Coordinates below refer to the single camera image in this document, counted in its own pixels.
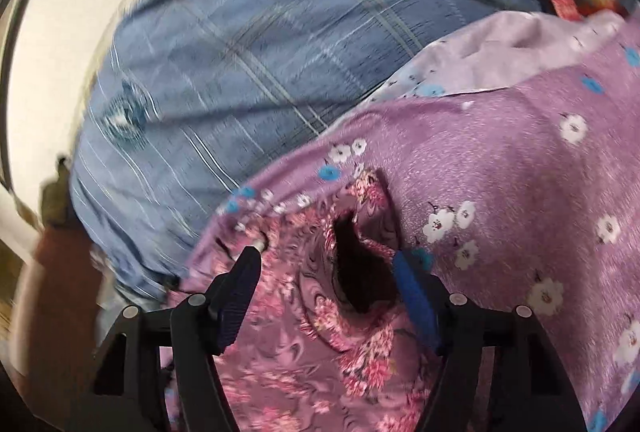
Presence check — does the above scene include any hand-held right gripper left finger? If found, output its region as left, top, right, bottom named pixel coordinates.
left=67, top=246, right=262, bottom=432

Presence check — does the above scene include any pink floral garment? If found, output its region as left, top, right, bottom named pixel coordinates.
left=167, top=167, right=451, bottom=432

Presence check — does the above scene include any blue plaid blanket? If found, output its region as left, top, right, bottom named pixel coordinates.
left=67, top=0, right=556, bottom=307

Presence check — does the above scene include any purple flowered bed sheet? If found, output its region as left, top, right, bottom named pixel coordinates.
left=180, top=9, right=640, bottom=432

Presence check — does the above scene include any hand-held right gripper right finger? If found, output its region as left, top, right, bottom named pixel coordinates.
left=392, top=249, right=588, bottom=432

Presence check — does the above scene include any olive green cloth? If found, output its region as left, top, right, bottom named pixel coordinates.
left=42, top=156, right=77, bottom=229

